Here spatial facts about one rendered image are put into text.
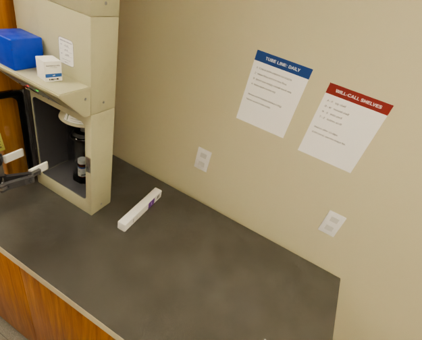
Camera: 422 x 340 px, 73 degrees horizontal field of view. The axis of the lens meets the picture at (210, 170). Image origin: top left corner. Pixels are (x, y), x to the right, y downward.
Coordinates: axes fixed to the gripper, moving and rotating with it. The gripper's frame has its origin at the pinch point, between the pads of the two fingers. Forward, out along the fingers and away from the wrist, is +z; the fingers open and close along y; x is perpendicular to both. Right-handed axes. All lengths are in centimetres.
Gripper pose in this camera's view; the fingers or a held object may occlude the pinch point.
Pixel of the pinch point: (30, 160)
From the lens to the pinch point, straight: 116.9
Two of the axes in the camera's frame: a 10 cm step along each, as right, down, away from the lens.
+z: 4.0, -4.4, 8.0
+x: -2.3, 8.0, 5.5
